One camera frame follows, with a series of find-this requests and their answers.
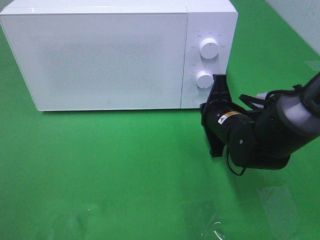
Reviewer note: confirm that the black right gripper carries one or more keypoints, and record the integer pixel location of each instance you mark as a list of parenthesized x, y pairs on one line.
[(220, 118)]

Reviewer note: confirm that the white microwave knob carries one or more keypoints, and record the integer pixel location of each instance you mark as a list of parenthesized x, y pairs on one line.
[(209, 48), (204, 79)]

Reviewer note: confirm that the round door release button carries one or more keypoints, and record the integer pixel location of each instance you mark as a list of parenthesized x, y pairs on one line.
[(200, 99)]

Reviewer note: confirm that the white microwave door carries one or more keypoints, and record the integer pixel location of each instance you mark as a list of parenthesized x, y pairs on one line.
[(100, 61)]

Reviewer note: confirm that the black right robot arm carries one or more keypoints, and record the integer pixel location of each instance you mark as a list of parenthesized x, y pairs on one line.
[(264, 132)]

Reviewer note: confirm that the white microwave oven body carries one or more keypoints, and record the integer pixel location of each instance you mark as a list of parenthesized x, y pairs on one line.
[(205, 19)]

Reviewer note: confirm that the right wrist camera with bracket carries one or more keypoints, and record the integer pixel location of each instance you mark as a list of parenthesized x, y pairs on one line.
[(263, 103)]

